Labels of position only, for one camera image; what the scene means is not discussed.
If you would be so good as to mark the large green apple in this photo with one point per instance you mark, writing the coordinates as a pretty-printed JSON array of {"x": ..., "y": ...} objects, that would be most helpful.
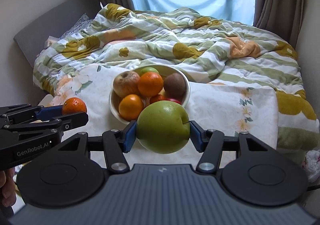
[{"x": 163, "y": 127}]

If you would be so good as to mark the grey headboard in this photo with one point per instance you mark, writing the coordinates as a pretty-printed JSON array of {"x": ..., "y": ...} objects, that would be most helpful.
[{"x": 54, "y": 23}]

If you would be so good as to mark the right brown curtain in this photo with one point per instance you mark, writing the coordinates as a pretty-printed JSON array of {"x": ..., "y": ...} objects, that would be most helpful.
[{"x": 281, "y": 17}]

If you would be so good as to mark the white plastic bag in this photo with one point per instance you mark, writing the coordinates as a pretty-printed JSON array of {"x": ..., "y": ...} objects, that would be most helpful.
[{"x": 311, "y": 165}]

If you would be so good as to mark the orange near left finger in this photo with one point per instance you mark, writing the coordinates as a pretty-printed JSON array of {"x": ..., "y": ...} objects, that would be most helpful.
[{"x": 130, "y": 107}]

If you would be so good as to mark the yellow fruit under gripper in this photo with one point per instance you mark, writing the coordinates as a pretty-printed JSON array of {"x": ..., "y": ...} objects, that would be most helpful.
[{"x": 162, "y": 92}]

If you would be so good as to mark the small mandarin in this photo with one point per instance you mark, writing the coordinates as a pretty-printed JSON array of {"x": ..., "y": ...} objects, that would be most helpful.
[
  {"x": 156, "y": 98},
  {"x": 73, "y": 105}
]

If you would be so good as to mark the red cherry tomato left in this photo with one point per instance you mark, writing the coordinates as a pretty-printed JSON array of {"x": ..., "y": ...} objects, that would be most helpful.
[{"x": 174, "y": 100}]

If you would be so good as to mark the white floral cloth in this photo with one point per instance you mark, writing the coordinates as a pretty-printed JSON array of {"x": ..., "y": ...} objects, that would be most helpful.
[{"x": 225, "y": 108}]

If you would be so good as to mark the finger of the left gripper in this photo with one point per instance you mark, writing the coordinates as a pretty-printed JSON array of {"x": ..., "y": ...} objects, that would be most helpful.
[
  {"x": 26, "y": 113},
  {"x": 64, "y": 123}
]

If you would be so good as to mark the wrinkled yellow-red apple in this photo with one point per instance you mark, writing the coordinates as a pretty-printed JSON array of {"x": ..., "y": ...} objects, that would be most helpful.
[{"x": 126, "y": 83}]

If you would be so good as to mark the small mandarin right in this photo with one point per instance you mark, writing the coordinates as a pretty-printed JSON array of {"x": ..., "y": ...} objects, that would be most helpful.
[{"x": 73, "y": 105}]

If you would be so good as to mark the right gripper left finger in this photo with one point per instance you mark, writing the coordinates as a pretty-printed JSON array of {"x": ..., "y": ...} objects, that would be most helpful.
[{"x": 116, "y": 143}]

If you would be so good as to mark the large orange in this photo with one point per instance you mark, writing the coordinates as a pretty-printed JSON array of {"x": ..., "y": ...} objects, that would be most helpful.
[{"x": 150, "y": 84}]

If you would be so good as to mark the small mandarin centre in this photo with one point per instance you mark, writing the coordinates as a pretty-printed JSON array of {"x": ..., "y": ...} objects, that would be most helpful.
[{"x": 156, "y": 98}]

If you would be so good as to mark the brown kiwi with sticker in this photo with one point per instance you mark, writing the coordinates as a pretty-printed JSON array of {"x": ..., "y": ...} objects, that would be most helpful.
[{"x": 174, "y": 85}]

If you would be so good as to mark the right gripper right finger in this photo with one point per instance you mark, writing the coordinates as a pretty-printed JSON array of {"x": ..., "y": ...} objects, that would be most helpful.
[{"x": 209, "y": 143}]

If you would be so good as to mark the patterned pillow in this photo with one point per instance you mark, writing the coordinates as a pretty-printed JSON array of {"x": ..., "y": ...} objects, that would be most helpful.
[{"x": 78, "y": 30}]

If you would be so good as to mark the person's left hand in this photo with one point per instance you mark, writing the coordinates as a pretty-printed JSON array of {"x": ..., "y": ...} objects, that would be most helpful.
[{"x": 8, "y": 193}]

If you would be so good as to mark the cream duck-print bowl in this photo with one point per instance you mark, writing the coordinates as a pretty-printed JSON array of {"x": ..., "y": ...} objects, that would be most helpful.
[{"x": 164, "y": 71}]

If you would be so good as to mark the striped floral quilt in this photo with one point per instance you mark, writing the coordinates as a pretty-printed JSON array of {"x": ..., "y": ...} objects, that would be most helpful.
[{"x": 205, "y": 49}]

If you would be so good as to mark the small green apple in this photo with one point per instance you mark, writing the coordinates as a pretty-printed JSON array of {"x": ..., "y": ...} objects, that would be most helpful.
[{"x": 148, "y": 69}]

